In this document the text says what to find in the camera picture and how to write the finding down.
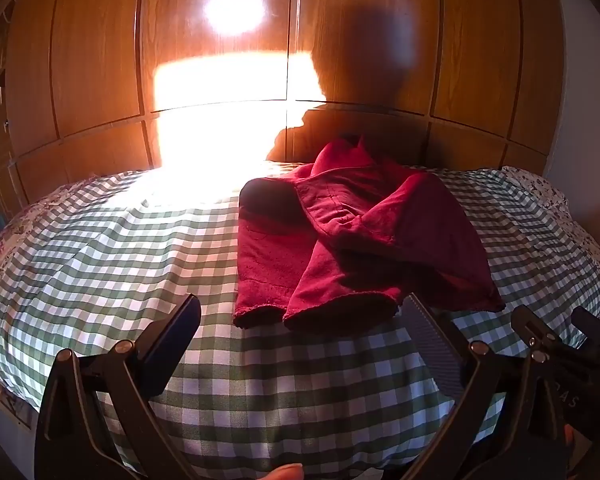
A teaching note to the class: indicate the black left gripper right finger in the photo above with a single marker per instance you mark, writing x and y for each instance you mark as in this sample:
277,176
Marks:
502,423

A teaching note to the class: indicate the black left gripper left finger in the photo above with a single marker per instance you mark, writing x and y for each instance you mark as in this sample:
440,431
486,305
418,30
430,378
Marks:
72,439

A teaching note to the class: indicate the red small garment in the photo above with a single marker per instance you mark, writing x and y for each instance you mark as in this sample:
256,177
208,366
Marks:
333,247

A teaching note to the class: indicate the person left hand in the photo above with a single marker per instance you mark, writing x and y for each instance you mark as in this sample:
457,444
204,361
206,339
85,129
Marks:
286,472

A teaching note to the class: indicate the green white checkered bedsheet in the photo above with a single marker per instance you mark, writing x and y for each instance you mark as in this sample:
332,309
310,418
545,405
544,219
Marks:
123,251

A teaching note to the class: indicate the wooden wardrobe panels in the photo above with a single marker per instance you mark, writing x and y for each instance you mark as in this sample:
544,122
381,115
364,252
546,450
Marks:
90,87

